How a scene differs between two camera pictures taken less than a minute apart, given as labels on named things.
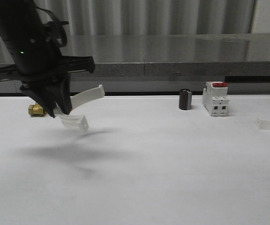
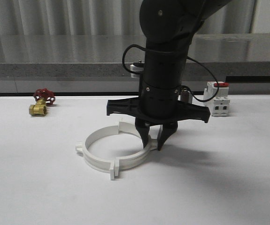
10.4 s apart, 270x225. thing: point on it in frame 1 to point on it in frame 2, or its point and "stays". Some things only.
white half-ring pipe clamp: (78, 122) to (93, 160)
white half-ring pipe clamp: (269, 125) to (126, 162)
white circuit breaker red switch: (214, 98) stays
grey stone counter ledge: (165, 55) stays
